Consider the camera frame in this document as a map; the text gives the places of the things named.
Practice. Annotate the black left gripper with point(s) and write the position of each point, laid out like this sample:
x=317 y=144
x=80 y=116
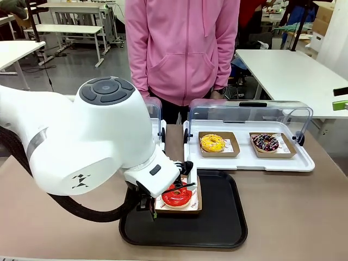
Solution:
x=142 y=197

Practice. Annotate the red glazed donut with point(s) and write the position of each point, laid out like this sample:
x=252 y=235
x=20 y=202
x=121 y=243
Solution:
x=174 y=201

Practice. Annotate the white printed paper liner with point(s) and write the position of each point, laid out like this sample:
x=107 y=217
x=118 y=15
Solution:
x=283 y=146
x=194 y=202
x=229 y=145

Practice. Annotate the brown cardboard donut tray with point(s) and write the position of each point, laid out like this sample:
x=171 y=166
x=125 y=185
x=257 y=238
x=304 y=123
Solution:
x=291 y=152
x=199 y=201
x=236 y=148

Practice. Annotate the person's right forearm pink sleeve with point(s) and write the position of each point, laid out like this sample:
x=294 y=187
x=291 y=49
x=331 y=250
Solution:
x=138 y=65

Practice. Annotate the white Franka left arm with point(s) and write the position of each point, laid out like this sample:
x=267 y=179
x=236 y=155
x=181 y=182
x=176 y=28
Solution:
x=95 y=136

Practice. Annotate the person's left forearm pink sleeve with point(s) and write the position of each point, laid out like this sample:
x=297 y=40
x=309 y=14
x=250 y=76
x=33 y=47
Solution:
x=227 y=65

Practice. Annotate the black plastic serving tray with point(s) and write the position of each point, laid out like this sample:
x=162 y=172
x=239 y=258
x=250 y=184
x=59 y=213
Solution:
x=212 y=223

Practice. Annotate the yellow glazed donut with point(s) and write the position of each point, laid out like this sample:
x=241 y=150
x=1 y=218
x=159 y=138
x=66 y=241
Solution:
x=208 y=146

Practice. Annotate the dark donut with white drizzle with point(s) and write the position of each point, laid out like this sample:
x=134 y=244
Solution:
x=261 y=146

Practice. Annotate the person's left hand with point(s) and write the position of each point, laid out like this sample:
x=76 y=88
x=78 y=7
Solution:
x=216 y=94

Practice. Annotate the large white work table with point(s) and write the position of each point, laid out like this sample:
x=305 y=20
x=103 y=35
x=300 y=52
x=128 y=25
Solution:
x=288 y=73

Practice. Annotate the black vertical pole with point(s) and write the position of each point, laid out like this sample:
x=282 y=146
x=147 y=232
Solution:
x=34 y=21
x=297 y=27

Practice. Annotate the background person in blue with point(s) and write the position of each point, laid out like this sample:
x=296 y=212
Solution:
x=300 y=12

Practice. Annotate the black wrist watch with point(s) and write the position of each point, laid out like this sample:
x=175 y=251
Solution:
x=222 y=90

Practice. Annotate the background person in red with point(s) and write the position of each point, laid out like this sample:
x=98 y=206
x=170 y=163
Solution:
x=250 y=12

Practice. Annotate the person in pink hoodie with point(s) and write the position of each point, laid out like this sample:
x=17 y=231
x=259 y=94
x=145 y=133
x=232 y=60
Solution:
x=182 y=54

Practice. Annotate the low white bench table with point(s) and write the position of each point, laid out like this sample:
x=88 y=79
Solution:
x=68 y=28

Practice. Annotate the white table with grey leg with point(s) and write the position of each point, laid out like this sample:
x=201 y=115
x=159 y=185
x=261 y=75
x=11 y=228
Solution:
x=13 y=53

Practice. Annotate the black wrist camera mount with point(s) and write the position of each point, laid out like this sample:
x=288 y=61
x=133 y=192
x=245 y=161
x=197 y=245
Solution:
x=186 y=167

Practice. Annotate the white desk with metal frame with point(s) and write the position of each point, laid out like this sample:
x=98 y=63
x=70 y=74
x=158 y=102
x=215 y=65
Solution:
x=76 y=6

